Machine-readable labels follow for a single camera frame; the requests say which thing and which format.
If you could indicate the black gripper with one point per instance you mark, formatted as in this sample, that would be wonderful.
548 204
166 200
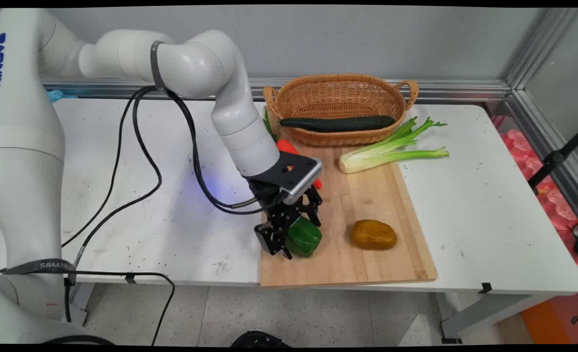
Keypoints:
271 200

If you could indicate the green bell pepper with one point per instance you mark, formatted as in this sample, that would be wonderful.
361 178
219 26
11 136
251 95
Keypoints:
306 239

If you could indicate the dark green cucumber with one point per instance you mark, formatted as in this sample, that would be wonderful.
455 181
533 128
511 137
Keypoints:
337 124

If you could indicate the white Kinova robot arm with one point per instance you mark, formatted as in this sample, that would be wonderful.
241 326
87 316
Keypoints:
25 146

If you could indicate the wooden cutting board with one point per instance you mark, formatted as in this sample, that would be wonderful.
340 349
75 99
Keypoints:
362 200

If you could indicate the orange carrot with green leaves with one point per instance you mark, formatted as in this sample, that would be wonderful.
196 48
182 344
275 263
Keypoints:
285 145

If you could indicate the brown potato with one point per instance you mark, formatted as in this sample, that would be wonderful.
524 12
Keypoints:
373 234

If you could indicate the green celery stalk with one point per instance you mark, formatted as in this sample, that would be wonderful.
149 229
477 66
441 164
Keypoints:
367 159

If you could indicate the black round object on floor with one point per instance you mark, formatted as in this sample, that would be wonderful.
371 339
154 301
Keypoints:
258 339

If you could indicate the woven wicker basket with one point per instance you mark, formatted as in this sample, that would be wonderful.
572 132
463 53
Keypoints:
337 93

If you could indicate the black table edge clip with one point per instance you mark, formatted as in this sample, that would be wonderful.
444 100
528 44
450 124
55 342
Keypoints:
485 287
130 277

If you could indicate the grey table leg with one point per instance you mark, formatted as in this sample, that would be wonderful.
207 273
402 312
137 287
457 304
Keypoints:
484 313

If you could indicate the pink plastic wrap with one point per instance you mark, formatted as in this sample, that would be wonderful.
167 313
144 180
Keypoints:
557 205

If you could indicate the black tripod stand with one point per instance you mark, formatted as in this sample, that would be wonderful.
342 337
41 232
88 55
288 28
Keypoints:
555 159

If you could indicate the blue plastic bag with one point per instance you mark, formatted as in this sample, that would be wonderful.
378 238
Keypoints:
56 95

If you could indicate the orange floor mat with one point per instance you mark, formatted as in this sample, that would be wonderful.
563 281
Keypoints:
552 320

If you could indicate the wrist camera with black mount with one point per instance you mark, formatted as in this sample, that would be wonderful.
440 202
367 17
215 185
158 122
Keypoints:
301 178

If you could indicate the aluminium frame rail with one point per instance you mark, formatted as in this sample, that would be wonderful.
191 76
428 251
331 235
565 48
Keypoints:
455 90

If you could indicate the aluminium frame corner post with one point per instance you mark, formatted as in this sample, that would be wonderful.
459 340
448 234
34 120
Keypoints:
538 112

